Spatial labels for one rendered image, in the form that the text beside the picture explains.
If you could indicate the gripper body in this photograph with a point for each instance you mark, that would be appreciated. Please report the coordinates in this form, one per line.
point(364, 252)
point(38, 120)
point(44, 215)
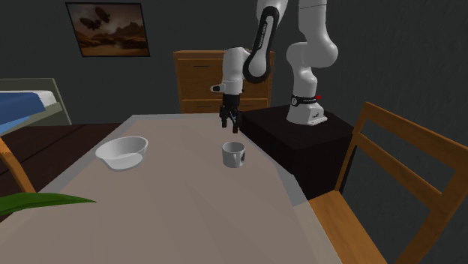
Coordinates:
point(230, 100)

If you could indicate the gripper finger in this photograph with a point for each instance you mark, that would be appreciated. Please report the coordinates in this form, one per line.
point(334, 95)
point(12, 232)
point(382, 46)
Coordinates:
point(236, 123)
point(224, 120)

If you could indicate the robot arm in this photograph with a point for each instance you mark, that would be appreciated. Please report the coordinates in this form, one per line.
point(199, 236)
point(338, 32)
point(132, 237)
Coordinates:
point(306, 76)

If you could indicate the white mug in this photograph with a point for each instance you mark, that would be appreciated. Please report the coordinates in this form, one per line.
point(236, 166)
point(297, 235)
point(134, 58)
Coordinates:
point(233, 154)

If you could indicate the wooden chest of drawers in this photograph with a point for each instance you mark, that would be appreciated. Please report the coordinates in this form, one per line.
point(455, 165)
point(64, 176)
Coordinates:
point(199, 80)

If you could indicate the dark robot stand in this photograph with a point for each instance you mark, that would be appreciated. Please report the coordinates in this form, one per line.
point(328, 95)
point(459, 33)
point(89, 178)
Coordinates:
point(303, 146)

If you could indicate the white bowl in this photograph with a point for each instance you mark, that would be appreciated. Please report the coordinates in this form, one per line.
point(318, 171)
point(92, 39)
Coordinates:
point(122, 152)

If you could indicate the wooden chair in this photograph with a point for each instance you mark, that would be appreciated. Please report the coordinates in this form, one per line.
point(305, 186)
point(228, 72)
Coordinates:
point(12, 166)
point(395, 204)

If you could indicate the bed with blue cover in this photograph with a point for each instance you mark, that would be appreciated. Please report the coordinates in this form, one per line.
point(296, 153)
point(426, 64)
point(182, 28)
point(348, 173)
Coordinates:
point(25, 104)

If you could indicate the green plant leaf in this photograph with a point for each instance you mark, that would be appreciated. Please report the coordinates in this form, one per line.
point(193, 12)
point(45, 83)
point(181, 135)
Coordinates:
point(40, 201)

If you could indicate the brown framed wall picture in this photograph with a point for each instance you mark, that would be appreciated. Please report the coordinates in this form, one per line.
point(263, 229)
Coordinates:
point(108, 29)

